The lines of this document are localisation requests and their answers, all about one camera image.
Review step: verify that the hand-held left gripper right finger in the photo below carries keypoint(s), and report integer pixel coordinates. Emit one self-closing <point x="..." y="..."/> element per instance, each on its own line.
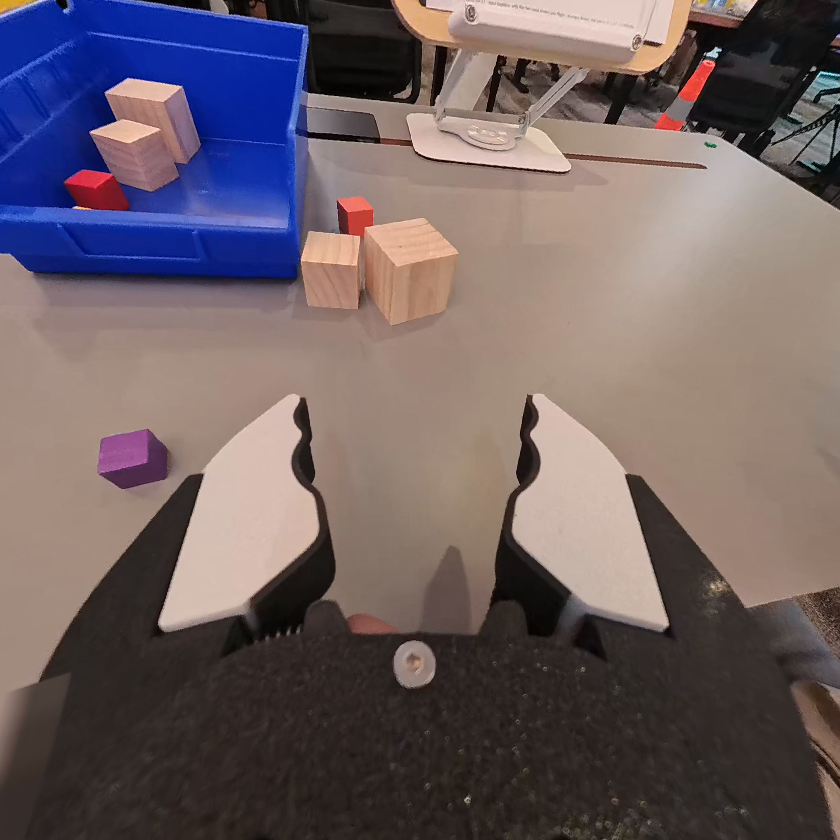
<point x="591" y="525"/>

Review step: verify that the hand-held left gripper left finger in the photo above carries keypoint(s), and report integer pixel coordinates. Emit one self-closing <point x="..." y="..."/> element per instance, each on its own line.
<point x="243" y="525"/>

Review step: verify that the purple wooden cube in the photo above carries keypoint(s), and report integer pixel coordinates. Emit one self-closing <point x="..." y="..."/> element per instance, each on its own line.
<point x="131" y="460"/>

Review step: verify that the medium wooden cube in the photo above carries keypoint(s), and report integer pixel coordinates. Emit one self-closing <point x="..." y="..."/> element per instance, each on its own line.
<point x="331" y="271"/>
<point x="131" y="155"/>

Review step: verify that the large wooden cube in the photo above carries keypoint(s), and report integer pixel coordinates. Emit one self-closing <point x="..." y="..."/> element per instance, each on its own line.
<point x="158" y="116"/>
<point x="410" y="269"/>

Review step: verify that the blue plastic bin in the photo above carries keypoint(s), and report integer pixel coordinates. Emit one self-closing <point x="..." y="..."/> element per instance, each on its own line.
<point x="236" y="197"/>

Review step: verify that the red wooden cube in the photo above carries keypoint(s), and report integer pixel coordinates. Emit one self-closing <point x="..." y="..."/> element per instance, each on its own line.
<point x="355" y="215"/>
<point x="95" y="190"/>

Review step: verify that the white folding stand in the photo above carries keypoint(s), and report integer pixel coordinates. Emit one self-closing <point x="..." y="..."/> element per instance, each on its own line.
<point x="492" y="138"/>

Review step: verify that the orange striped traffic cone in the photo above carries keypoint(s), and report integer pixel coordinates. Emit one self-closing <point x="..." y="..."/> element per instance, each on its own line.
<point x="685" y="99"/>

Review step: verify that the black office chair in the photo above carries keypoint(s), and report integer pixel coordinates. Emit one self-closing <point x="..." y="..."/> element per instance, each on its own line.
<point x="361" y="46"/>
<point x="775" y="72"/>

